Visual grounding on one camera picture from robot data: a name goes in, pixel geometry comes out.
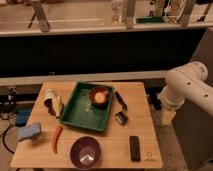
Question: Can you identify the blue sponge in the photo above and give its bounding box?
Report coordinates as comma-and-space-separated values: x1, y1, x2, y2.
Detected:
17, 122, 42, 141

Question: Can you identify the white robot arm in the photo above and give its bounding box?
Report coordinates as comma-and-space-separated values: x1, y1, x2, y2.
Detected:
158, 61, 213, 126

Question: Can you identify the black remote control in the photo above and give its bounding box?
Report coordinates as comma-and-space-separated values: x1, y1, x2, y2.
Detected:
129, 136, 141, 162

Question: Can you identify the black brush tool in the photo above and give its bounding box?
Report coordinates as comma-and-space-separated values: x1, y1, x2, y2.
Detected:
115, 91, 129, 125

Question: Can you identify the green plastic tray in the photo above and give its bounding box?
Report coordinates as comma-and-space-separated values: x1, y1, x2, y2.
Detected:
60, 82, 114, 132

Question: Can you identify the purple plastic bowl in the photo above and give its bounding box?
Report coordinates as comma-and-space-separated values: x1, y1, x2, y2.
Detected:
70, 136, 101, 170

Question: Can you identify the blue box on floor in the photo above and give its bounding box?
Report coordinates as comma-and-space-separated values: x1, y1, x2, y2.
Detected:
15, 108, 31, 127

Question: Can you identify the black floor cable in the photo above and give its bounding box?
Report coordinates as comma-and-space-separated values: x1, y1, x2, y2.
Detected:
1, 123, 18, 155

